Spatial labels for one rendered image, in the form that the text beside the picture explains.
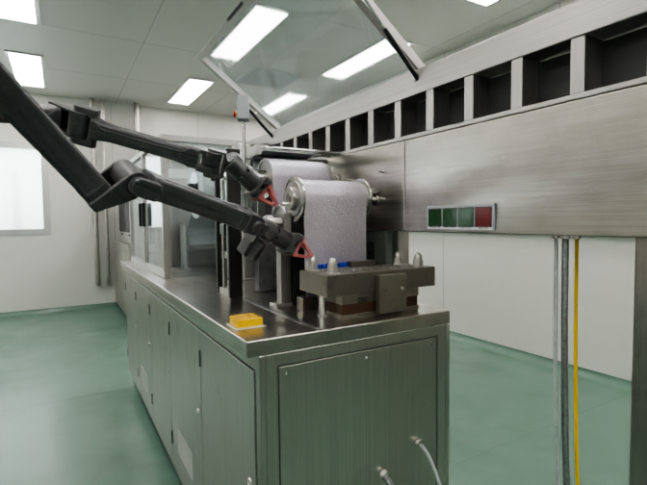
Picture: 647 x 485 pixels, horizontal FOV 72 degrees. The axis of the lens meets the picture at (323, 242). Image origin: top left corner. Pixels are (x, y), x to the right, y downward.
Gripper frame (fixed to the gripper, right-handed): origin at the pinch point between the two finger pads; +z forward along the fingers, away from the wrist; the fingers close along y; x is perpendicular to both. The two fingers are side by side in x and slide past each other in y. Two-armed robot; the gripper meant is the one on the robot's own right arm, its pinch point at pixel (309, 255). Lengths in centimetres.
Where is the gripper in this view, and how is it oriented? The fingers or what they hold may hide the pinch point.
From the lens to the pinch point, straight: 141.5
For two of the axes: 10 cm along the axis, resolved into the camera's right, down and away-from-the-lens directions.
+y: 5.1, 0.4, -8.6
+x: 4.2, -8.8, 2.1
